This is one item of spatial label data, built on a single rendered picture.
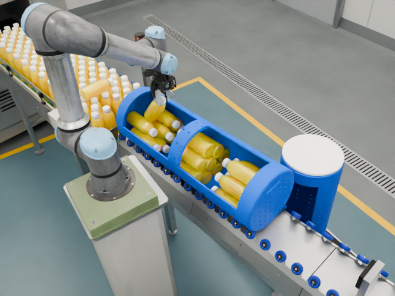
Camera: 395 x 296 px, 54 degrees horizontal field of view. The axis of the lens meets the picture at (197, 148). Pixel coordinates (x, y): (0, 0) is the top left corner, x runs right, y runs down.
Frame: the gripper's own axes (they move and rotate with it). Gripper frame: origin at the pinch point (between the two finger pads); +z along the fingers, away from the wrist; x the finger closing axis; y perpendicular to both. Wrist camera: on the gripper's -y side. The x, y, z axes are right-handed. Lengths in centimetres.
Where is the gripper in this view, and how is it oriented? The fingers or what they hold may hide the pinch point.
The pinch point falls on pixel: (162, 101)
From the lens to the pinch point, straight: 177.6
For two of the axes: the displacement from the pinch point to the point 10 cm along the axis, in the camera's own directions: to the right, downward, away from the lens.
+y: 6.9, 4.5, -5.7
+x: 7.2, -4.9, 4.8
